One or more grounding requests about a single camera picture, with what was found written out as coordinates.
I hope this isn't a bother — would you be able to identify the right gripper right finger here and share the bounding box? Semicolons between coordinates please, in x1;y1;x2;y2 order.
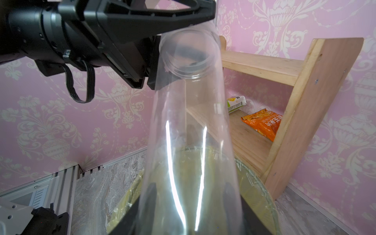
240;196;272;235

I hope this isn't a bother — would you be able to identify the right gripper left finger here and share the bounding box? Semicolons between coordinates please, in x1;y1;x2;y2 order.
109;197;140;235

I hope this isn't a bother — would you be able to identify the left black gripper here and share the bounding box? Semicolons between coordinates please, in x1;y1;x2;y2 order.
58;1;216;89

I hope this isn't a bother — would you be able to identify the white lid glass jar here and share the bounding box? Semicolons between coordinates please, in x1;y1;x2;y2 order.
135;21;245;235

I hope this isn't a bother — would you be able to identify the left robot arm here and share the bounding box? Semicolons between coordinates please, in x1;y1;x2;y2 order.
1;1;216;89

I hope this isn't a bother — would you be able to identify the yellow plastic bin liner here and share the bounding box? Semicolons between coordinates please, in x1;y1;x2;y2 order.
107;146;280;235

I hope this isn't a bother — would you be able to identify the grey mesh trash bin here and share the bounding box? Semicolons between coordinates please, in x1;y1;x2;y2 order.
105;145;281;235

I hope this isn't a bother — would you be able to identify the orange snack bag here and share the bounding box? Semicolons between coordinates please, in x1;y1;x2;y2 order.
241;109;283;142

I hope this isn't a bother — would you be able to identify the green white juice carton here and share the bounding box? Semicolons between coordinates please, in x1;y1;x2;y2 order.
227;96;247;114

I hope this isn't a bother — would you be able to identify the wooden two-tier shelf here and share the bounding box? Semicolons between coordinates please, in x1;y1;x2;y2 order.
220;37;364;199

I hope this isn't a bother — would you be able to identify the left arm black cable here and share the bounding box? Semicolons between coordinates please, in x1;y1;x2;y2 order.
61;60;96;104

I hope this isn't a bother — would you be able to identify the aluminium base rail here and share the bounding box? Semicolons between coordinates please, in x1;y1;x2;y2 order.
1;165;106;235

